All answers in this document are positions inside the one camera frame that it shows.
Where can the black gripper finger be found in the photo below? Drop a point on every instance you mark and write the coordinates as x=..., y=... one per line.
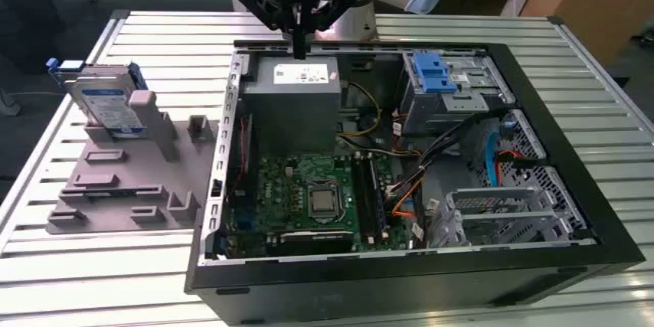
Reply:
x=332, y=9
x=255, y=1

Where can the hard disk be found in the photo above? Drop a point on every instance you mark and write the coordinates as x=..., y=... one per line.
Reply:
x=104, y=105

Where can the metal disk bay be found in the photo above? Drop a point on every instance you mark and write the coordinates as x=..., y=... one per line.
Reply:
x=511, y=216

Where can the blue drive latch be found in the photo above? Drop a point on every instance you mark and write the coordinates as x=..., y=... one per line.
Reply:
x=431, y=74

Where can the grey power supply unit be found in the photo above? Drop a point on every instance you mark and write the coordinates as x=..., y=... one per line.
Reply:
x=291, y=120

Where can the metal optical drive cage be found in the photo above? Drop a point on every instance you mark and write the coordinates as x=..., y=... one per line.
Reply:
x=459, y=105

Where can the green motherboard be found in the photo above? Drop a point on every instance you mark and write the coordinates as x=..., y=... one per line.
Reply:
x=286, y=174

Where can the black bin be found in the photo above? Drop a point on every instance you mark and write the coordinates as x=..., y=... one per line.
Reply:
x=31, y=36

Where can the silver CPU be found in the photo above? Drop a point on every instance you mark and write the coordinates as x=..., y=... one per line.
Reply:
x=323, y=200

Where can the grey parts rack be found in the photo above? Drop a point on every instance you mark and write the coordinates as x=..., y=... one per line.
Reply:
x=138, y=174

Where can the grey stand foot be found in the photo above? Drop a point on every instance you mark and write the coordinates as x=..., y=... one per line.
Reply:
x=9, y=105

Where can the black graphics card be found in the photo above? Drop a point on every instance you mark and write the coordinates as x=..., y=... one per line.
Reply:
x=311, y=240

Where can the black PC case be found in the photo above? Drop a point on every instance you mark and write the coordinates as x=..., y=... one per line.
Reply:
x=358, y=285

